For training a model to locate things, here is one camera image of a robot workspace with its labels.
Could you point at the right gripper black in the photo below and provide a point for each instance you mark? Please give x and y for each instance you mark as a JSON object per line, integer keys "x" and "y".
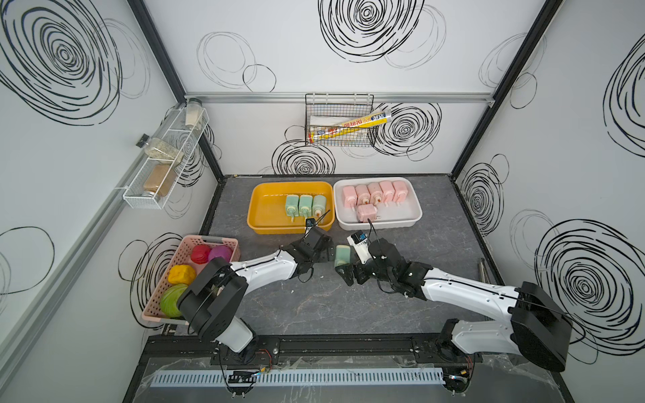
{"x": 348, "y": 275}

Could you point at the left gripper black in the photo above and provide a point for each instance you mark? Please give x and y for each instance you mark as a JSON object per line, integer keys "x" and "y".
{"x": 330, "y": 248}

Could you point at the green sharpener round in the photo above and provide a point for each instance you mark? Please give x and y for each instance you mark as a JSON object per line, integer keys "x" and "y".
{"x": 319, "y": 206}

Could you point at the white plastic tray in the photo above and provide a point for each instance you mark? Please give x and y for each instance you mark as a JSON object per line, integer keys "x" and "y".
{"x": 392, "y": 216}

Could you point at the pink sharpener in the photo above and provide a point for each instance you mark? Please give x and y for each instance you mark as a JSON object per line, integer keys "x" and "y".
{"x": 400, "y": 192}
{"x": 350, "y": 197}
{"x": 376, "y": 193}
{"x": 388, "y": 191}
{"x": 363, "y": 195}
{"x": 367, "y": 213}

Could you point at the yellow plastic tray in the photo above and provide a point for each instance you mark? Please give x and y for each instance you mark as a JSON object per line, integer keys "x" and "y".
{"x": 267, "y": 213}

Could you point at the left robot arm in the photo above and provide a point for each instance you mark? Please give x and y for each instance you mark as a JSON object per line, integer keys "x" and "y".
{"x": 210, "y": 304}

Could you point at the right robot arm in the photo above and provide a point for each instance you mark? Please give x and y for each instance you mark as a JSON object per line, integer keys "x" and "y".
{"x": 522, "y": 320}

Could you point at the yellow toothpaste box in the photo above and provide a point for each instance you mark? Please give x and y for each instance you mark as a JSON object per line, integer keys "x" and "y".
{"x": 350, "y": 126}

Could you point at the purple toy fruit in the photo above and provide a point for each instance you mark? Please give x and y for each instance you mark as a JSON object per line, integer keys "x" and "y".
{"x": 220, "y": 251}

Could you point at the metal tongs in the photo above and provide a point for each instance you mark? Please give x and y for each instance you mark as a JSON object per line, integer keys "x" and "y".
{"x": 483, "y": 272}

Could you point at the red toy fruit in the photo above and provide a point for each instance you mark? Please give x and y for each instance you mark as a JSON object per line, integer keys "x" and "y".
{"x": 200, "y": 254}

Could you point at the yellow toy pepper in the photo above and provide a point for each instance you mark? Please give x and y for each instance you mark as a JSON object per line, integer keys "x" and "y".
{"x": 181, "y": 274}

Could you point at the green toy cabbage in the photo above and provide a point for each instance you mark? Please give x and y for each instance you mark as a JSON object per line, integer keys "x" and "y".
{"x": 169, "y": 301}

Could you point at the glass jar on shelf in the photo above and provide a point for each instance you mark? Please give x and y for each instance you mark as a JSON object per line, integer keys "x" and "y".
{"x": 193, "y": 112}

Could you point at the clear bottle on shelf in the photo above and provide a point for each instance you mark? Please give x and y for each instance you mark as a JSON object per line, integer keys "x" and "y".
{"x": 159, "y": 150}

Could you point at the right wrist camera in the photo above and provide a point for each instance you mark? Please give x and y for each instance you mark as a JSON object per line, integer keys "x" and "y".
{"x": 360, "y": 243}

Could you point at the black wire wall basket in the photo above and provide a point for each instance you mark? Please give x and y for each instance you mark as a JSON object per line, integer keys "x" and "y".
{"x": 325, "y": 114}

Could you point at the white slotted cable duct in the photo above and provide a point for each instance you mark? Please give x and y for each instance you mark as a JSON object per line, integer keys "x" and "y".
{"x": 300, "y": 377}

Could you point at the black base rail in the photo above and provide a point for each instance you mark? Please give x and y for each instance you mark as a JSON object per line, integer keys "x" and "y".
{"x": 274, "y": 350}

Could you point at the white wire wall shelf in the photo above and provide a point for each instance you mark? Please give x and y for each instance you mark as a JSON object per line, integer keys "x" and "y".
{"x": 174, "y": 131}

